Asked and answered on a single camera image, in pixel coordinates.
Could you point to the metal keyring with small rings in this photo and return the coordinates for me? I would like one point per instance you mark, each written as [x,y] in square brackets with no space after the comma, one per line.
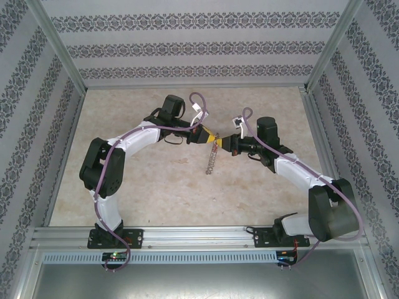
[211,162]

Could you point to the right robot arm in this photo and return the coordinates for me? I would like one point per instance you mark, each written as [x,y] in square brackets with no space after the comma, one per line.
[296,174]

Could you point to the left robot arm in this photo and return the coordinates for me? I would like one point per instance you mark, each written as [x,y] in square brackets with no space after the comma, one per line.
[140,140]

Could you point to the grey metal sheet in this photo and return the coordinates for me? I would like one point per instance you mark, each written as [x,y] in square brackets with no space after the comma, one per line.
[199,283]

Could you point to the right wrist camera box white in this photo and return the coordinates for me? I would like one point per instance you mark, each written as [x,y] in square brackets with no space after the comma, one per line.
[237,120]

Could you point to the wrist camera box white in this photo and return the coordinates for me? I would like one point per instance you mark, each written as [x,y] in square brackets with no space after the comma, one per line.
[237,120]
[196,107]

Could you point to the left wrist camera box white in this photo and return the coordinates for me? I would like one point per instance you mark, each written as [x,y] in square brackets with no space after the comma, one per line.
[196,107]

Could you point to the aluminium frame crossbar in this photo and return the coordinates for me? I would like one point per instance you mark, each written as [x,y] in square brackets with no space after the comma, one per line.
[196,87]

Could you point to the aluminium mounting rail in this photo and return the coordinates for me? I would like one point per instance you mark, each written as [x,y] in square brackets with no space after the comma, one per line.
[199,236]

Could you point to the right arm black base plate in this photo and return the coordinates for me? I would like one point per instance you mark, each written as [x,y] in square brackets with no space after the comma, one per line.
[262,238]

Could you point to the aluminium frame post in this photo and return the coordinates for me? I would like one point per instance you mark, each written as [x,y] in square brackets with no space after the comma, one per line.
[62,53]
[333,46]

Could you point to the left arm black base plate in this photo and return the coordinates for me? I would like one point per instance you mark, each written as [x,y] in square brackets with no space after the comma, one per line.
[137,238]

